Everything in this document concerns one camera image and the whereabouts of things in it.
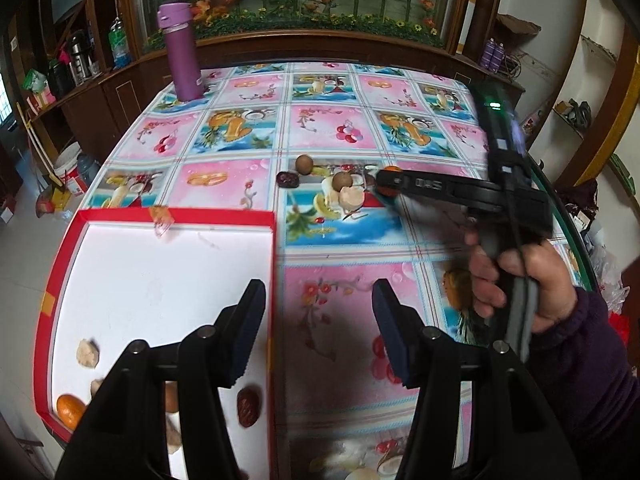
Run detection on purple thermos bottle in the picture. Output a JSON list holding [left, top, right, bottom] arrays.
[[157, 2, 204, 102]]

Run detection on broom and dustpan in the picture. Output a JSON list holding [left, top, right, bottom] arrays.
[[16, 104, 72, 218]]

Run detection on white plastic bucket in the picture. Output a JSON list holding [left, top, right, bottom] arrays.
[[54, 142, 87, 196]]

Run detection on person right hand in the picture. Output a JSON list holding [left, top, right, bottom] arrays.
[[464, 231, 577, 334]]

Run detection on wooden cabinet counter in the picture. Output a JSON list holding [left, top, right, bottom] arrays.
[[32, 29, 524, 162]]

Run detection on red white tray box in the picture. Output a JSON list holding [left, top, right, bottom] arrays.
[[34, 207, 276, 479]]

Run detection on red jujube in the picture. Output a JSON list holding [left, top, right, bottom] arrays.
[[236, 386, 262, 428]]

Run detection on orange tangerine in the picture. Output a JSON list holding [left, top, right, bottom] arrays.
[[55, 393, 87, 431], [382, 164, 405, 196]]

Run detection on dark jujube far left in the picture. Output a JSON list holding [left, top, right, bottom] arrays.
[[276, 171, 299, 188]]

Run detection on beige cake cube front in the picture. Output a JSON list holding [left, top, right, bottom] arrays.
[[90, 379, 103, 396]]

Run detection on beige cake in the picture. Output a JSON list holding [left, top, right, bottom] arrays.
[[76, 339, 100, 368]]

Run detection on purple spray bottles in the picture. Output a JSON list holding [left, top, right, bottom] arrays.
[[480, 38, 506, 74]]

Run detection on beige cake cube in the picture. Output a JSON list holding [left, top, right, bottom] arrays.
[[338, 186, 366, 212], [90, 379, 103, 396], [165, 417, 182, 455]]

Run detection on brown longan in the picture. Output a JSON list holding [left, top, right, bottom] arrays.
[[295, 154, 314, 176], [165, 382, 179, 414], [332, 171, 354, 193]]

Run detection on floral plastic tablecloth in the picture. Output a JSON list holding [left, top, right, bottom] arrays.
[[82, 61, 486, 479]]

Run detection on orange tangerine front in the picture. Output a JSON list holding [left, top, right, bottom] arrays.
[[55, 393, 87, 431]]

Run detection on green water bottle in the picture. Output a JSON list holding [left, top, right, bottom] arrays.
[[108, 16, 131, 68]]

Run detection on grey thermos jug floor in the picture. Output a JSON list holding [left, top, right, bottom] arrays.
[[77, 153, 100, 188]]

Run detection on orange tangerine back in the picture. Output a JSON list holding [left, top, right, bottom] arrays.
[[382, 164, 405, 196]]

